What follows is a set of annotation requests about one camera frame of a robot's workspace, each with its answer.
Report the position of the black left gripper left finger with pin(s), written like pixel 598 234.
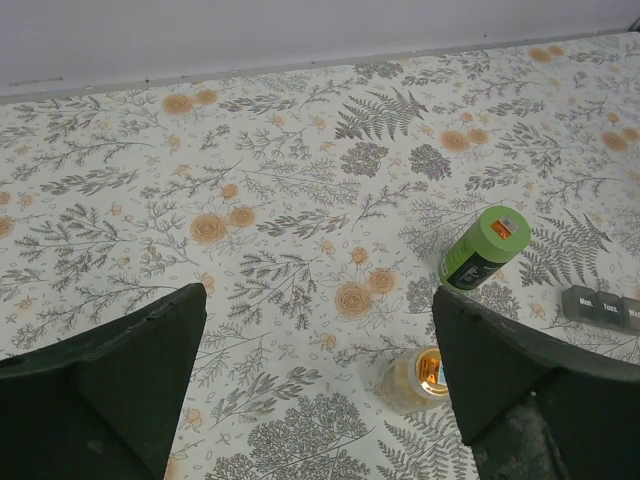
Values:
pixel 104 404

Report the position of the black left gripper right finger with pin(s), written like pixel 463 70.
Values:
pixel 531 406

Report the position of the grey weekly pill organizer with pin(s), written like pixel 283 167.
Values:
pixel 601 309

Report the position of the green pill bottle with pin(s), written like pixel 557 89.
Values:
pixel 496 237

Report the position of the clear pill bottle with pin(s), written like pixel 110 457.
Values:
pixel 415 381

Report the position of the floral table mat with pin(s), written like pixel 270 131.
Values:
pixel 314 206

